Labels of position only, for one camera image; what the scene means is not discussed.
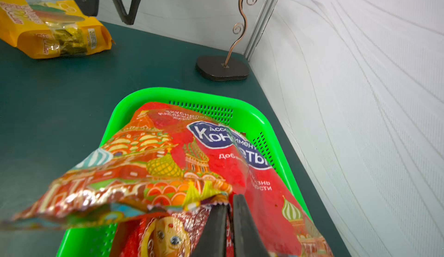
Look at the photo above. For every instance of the red candy bag with doll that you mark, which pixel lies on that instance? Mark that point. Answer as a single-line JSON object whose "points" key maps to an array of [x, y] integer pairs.
{"points": [[173, 235]]}

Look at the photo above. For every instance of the copper wire stand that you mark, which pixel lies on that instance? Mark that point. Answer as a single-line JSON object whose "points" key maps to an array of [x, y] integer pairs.
{"points": [[220, 69]]}

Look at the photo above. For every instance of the green plastic basket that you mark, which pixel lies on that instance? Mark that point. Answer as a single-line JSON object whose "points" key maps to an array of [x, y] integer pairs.
{"points": [[237, 114]]}

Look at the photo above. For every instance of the yellow candy bag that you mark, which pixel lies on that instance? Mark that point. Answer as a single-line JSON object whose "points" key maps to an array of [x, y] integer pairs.
{"points": [[45, 29]]}

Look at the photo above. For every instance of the red candy bag with buildings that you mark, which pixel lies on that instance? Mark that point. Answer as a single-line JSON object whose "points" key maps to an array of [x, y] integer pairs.
{"points": [[166, 160]]}

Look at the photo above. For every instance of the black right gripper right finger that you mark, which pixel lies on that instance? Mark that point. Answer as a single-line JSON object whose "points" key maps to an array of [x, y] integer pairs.
{"points": [[247, 241]]}

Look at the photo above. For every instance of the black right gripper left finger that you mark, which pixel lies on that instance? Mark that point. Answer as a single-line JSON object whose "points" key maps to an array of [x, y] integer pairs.
{"points": [[213, 240]]}

